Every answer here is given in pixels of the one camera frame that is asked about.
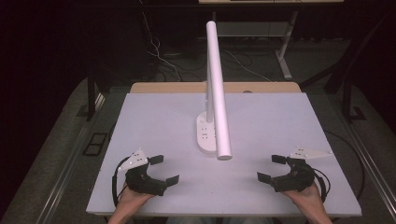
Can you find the black metal stand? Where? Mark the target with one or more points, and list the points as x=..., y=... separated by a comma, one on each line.
x=350, y=99
x=91, y=96

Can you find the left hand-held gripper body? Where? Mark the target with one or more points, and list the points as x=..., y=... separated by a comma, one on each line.
x=141, y=182

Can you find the black floor frame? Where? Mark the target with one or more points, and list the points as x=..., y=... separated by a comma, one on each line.
x=95, y=144

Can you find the white desk lamp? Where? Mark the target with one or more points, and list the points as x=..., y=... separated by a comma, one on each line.
x=218, y=109

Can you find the metal floor rail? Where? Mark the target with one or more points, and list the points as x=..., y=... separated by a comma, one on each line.
x=370, y=168
x=67, y=174

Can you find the person's left hand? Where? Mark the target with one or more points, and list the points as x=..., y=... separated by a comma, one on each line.
x=130, y=200

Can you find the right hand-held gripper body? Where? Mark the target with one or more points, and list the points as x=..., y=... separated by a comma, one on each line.
x=297, y=179

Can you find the white desk leg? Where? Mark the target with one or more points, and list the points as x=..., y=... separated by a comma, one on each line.
x=284, y=53

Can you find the grey box under desk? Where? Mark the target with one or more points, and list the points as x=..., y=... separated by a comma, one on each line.
x=252, y=29

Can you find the person's right hand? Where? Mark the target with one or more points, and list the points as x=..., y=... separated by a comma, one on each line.
x=308, y=200

